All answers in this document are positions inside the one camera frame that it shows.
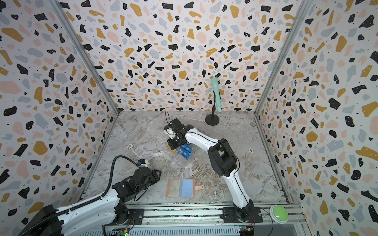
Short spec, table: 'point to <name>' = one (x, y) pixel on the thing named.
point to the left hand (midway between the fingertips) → (163, 171)
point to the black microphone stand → (212, 119)
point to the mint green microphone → (215, 84)
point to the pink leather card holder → (182, 188)
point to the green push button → (278, 214)
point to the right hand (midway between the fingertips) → (169, 143)
